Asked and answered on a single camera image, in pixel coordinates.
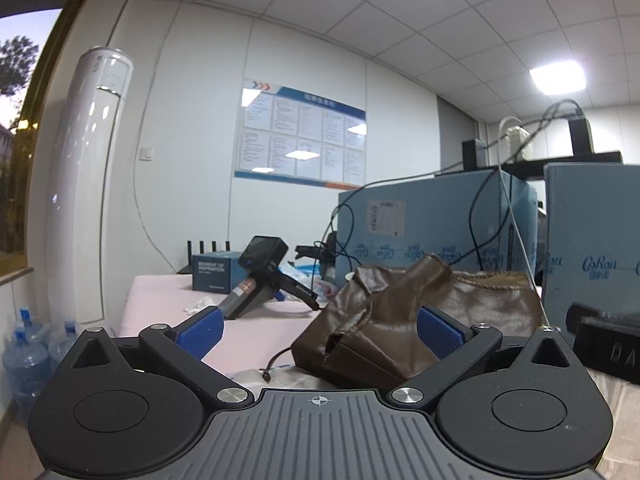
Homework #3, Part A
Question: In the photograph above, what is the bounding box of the brown leather jacket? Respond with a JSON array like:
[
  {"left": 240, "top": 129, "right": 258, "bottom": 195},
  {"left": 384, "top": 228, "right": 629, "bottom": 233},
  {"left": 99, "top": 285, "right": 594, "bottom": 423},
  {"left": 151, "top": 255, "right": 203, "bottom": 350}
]
[{"left": 292, "top": 255, "right": 541, "bottom": 392}]

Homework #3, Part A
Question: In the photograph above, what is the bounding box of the black wifi router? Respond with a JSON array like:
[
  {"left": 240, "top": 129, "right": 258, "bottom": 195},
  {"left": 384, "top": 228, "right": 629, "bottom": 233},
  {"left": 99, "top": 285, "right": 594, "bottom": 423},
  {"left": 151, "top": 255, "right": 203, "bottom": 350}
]
[{"left": 178, "top": 240, "right": 238, "bottom": 274}]

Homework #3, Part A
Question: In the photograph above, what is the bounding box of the blue small product box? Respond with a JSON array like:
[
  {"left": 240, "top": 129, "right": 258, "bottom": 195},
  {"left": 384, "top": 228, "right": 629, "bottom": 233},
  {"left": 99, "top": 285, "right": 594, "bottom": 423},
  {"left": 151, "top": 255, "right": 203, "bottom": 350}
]
[{"left": 192, "top": 253, "right": 247, "bottom": 294}]

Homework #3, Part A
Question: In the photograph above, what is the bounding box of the spare black handheld gripper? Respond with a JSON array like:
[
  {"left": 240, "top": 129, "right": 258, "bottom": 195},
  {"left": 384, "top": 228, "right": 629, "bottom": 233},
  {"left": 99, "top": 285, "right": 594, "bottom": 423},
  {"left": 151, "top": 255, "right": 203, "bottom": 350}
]
[{"left": 218, "top": 235, "right": 320, "bottom": 320}]

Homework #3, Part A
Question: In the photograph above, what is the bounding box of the water bottle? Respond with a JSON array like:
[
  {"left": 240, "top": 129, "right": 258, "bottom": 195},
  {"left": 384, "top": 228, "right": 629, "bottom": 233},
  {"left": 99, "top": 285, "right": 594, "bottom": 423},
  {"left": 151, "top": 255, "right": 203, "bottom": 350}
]
[
  {"left": 48, "top": 318, "right": 78, "bottom": 370},
  {"left": 2, "top": 308, "right": 51, "bottom": 420}
]

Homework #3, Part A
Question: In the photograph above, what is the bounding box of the black labelled box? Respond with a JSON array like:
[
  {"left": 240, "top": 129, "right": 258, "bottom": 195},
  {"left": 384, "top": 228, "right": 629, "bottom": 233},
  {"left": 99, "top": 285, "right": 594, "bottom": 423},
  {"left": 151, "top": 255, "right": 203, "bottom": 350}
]
[{"left": 565, "top": 304, "right": 640, "bottom": 385}]

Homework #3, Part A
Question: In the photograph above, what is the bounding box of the black shelf board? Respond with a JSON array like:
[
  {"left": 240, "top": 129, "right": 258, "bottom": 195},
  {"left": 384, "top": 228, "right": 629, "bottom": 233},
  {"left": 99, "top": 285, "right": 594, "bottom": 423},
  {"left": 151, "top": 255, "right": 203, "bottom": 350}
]
[{"left": 461, "top": 140, "right": 623, "bottom": 181}]

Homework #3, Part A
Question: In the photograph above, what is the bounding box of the large blue carton box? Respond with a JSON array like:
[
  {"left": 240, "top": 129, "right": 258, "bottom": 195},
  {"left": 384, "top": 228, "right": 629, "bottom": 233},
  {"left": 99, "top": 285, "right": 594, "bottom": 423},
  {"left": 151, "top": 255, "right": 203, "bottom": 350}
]
[{"left": 542, "top": 162, "right": 640, "bottom": 332}]

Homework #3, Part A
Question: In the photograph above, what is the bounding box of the white power strip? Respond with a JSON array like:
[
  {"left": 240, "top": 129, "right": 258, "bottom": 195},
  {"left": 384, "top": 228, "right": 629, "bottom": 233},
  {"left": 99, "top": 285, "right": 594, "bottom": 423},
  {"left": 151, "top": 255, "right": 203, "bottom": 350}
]
[{"left": 506, "top": 126, "right": 534, "bottom": 162}]

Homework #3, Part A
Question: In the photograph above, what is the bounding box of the white standing air conditioner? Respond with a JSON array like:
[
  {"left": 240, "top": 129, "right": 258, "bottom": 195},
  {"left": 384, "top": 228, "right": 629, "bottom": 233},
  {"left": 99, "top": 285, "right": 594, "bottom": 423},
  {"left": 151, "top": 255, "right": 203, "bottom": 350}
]
[{"left": 46, "top": 47, "right": 134, "bottom": 326}]

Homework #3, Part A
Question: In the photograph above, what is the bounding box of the black power adapter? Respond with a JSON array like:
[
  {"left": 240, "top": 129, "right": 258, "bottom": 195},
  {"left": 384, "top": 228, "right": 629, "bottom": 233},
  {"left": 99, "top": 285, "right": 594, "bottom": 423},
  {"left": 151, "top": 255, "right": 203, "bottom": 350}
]
[{"left": 567, "top": 117, "right": 594, "bottom": 160}]

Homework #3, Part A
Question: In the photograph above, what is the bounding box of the black cable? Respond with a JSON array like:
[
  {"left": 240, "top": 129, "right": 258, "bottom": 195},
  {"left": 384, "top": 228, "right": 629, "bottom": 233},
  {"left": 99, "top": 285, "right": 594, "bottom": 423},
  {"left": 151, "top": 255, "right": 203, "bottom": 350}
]
[{"left": 319, "top": 97, "right": 586, "bottom": 281}]

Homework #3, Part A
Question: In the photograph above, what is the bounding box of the wall light switch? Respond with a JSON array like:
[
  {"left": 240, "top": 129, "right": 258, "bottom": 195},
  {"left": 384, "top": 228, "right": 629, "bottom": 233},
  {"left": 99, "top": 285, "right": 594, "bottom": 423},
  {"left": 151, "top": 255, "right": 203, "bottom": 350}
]
[{"left": 139, "top": 146, "right": 153, "bottom": 162}]

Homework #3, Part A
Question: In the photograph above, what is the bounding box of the wall information poster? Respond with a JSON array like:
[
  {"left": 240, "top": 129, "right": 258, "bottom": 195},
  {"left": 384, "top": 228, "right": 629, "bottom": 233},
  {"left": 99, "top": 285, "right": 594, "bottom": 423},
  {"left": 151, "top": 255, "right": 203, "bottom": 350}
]
[{"left": 234, "top": 79, "right": 367, "bottom": 190}]

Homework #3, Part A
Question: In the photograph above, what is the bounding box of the white cable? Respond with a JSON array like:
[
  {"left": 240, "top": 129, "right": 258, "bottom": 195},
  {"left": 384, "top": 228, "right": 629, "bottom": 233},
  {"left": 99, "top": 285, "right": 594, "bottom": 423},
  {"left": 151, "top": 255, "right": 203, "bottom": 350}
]
[{"left": 498, "top": 116, "right": 554, "bottom": 328}]

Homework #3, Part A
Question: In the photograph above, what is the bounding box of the window with golden frame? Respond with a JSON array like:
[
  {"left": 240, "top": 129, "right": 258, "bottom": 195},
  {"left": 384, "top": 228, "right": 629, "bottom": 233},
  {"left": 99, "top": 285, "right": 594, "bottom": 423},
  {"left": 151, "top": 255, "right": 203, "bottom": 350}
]
[{"left": 1, "top": 0, "right": 86, "bottom": 280}]

